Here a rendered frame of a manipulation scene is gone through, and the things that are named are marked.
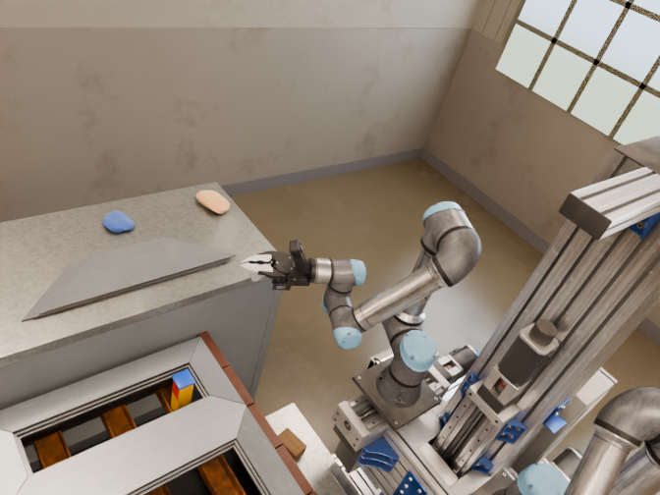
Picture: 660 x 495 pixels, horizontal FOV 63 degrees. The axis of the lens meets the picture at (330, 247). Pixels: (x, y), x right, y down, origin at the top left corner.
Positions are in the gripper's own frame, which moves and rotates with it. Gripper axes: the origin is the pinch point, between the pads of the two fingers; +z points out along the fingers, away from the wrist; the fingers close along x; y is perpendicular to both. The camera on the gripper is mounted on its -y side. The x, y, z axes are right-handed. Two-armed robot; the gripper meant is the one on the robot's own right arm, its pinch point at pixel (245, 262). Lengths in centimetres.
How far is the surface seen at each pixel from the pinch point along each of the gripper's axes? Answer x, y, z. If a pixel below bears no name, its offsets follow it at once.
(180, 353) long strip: 8, 62, 14
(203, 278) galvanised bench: 29, 45, 7
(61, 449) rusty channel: -19, 75, 50
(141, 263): 33, 43, 29
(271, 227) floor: 177, 172, -54
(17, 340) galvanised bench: 0, 41, 61
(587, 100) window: 213, 51, -274
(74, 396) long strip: -9, 60, 46
